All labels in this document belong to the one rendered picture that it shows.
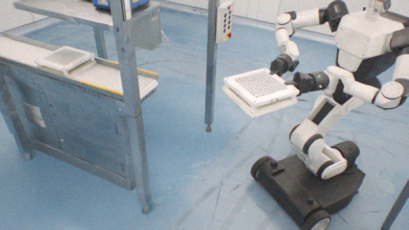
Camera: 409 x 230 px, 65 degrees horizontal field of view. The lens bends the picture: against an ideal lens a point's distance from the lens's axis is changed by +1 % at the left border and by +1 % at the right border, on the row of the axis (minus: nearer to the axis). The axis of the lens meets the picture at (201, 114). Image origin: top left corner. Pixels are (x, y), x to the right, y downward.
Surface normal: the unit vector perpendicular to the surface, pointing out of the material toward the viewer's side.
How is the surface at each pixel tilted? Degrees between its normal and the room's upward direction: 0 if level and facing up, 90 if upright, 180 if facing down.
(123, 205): 0
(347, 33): 90
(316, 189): 0
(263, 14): 90
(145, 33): 90
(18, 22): 90
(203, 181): 0
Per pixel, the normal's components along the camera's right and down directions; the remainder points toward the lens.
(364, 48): -0.88, 0.26
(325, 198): 0.02, -0.81
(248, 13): -0.51, 0.49
